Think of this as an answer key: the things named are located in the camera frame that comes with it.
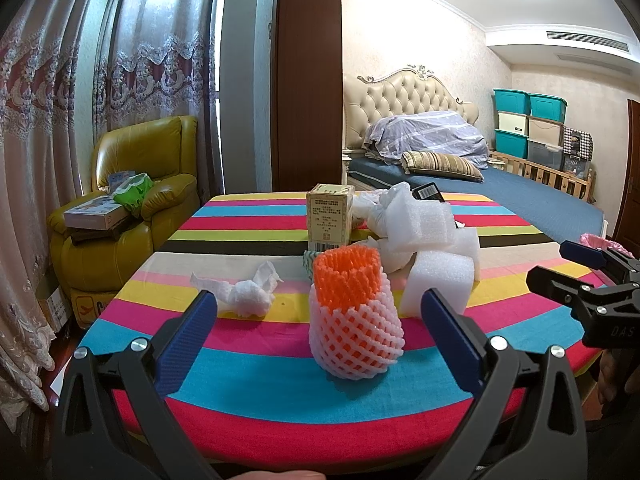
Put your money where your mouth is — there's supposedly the black cardboard box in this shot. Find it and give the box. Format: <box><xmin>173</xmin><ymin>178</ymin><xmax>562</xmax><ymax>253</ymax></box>
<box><xmin>411</xmin><ymin>182</ymin><xmax>446</xmax><ymax>203</ymax></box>

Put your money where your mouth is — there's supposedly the white foam sheet wrap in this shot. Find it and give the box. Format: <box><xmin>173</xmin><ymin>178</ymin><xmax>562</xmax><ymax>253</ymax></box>
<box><xmin>352</xmin><ymin>182</ymin><xmax>480</xmax><ymax>280</ymax></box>

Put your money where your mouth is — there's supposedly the white pink foam fruit net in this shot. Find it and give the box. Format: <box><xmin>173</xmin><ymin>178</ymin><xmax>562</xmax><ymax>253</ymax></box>
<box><xmin>309</xmin><ymin>272</ymin><xmax>405</xmax><ymax>380</ymax></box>

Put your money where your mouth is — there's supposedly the white tissue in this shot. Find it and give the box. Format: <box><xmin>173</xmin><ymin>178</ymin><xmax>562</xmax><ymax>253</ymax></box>
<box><xmin>190</xmin><ymin>261</ymin><xmax>282</xmax><ymax>318</ymax></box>

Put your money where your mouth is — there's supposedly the orange foam fruit net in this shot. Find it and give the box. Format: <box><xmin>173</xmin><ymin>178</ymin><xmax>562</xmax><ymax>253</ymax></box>
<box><xmin>314</xmin><ymin>245</ymin><xmax>382</xmax><ymax>311</ymax></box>

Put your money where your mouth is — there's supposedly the green white wavy cloth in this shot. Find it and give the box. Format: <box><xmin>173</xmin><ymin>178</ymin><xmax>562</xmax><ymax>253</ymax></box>
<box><xmin>303</xmin><ymin>250</ymin><xmax>319</xmax><ymax>281</ymax></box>

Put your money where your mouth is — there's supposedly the yellow cardboard medicine box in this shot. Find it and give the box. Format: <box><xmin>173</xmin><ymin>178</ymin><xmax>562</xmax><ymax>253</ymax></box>
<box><xmin>306</xmin><ymin>183</ymin><xmax>355</xmax><ymax>252</ymax></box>

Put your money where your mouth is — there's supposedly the white foam block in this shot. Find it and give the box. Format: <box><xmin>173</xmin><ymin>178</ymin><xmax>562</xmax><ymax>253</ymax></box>
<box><xmin>399</xmin><ymin>250</ymin><xmax>475</xmax><ymax>316</ymax></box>

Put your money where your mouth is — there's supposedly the pink trash bag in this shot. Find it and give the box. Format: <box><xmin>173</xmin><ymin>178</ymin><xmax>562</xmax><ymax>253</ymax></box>
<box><xmin>579</xmin><ymin>233</ymin><xmax>634</xmax><ymax>258</ymax></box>

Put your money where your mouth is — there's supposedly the brown wooden door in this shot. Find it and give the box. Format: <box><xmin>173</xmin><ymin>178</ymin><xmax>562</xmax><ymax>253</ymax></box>
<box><xmin>613</xmin><ymin>100</ymin><xmax>640</xmax><ymax>257</ymax></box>

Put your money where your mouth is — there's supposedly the grey clear storage bin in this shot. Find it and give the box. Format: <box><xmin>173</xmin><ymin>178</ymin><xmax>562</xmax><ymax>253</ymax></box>
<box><xmin>527</xmin><ymin>139</ymin><xmax>563</xmax><ymax>170</ymax></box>

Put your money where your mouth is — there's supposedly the checkered bag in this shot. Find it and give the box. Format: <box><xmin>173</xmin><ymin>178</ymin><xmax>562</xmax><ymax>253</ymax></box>
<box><xmin>563</xmin><ymin>127</ymin><xmax>593</xmax><ymax>160</ymax></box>

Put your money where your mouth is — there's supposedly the cardboard box on floor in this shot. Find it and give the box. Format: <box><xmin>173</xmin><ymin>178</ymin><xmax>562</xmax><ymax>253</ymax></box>
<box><xmin>70</xmin><ymin>288</ymin><xmax>117</xmax><ymax>330</ymax></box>

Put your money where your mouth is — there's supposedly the beige storage bin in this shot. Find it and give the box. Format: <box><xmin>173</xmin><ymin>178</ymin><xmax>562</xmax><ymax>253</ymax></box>
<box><xmin>527</xmin><ymin>116</ymin><xmax>564</xmax><ymax>145</ymax></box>

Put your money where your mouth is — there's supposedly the teal storage bin lower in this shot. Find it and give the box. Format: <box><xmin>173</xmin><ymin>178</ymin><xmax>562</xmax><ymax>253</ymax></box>
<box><xmin>495</xmin><ymin>129</ymin><xmax>528</xmax><ymax>158</ymax></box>

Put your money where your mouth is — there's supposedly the teal storage bin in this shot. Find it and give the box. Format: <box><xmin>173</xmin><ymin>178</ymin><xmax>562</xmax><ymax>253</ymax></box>
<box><xmin>494</xmin><ymin>88</ymin><xmax>530</xmax><ymax>115</ymax></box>
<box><xmin>528</xmin><ymin>93</ymin><xmax>567</xmax><ymax>124</ymax></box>
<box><xmin>495</xmin><ymin>129</ymin><xmax>528</xmax><ymax>158</ymax></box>

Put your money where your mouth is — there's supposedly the white storage bin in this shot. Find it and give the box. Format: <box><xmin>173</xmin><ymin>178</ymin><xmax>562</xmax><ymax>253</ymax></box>
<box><xmin>498</xmin><ymin>110</ymin><xmax>528</xmax><ymax>136</ymax></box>

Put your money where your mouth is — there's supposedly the teal storage bin top right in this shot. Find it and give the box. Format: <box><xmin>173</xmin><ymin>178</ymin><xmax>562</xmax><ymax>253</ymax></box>
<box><xmin>528</xmin><ymin>93</ymin><xmax>567</xmax><ymax>124</ymax></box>

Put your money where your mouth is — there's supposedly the striped colourful tablecloth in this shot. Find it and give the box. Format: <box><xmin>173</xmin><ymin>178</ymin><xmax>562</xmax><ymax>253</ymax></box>
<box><xmin>82</xmin><ymin>192</ymin><xmax>599</xmax><ymax>470</ymax></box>

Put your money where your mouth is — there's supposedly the teal storage bin top left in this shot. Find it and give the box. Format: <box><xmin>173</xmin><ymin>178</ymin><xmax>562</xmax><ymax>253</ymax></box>
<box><xmin>494</xmin><ymin>88</ymin><xmax>530</xmax><ymax>115</ymax></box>

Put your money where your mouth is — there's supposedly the striped brown pillow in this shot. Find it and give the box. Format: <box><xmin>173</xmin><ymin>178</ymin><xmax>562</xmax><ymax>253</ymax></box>
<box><xmin>400</xmin><ymin>151</ymin><xmax>484</xmax><ymax>182</ymax></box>

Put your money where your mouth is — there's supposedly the flat box on armchair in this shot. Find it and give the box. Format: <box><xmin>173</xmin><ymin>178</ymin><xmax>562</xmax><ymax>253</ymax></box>
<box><xmin>63</xmin><ymin>195</ymin><xmax>128</xmax><ymax>231</ymax></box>

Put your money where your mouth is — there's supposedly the ceiling air vent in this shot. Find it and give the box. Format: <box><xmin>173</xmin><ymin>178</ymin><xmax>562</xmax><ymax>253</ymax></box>
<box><xmin>546</xmin><ymin>30</ymin><xmax>629</xmax><ymax>52</ymax></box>

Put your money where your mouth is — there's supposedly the lavender folded duvet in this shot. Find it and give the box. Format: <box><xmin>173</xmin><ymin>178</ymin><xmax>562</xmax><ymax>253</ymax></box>
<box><xmin>362</xmin><ymin>110</ymin><xmax>489</xmax><ymax>169</ymax></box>

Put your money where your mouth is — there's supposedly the green plastic package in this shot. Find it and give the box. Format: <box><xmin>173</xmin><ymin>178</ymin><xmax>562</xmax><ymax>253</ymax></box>
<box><xmin>112</xmin><ymin>172</ymin><xmax>154</xmax><ymax>218</ymax></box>

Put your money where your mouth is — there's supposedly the beige tufted headboard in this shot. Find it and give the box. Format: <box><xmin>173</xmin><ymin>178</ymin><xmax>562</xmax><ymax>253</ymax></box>
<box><xmin>343</xmin><ymin>67</ymin><xmax>480</xmax><ymax>151</ymax></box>

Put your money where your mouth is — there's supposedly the yellow leather armchair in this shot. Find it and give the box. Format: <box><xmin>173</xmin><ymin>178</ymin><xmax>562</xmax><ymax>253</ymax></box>
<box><xmin>47</xmin><ymin>115</ymin><xmax>200</xmax><ymax>300</ymax></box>

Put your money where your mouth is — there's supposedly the dark wooden wardrobe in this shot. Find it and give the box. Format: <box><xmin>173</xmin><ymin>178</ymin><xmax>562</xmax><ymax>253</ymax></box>
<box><xmin>270</xmin><ymin>0</ymin><xmax>343</xmax><ymax>192</ymax></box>

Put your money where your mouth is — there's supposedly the lace patterned curtain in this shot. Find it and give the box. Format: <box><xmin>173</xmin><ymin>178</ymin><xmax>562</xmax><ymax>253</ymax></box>
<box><xmin>1</xmin><ymin>0</ymin><xmax>221</xmax><ymax>427</ymax></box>

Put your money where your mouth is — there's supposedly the wooden crib rail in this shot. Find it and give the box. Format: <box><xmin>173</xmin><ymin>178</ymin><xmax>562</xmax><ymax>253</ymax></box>
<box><xmin>489</xmin><ymin>152</ymin><xmax>596</xmax><ymax>204</ymax></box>

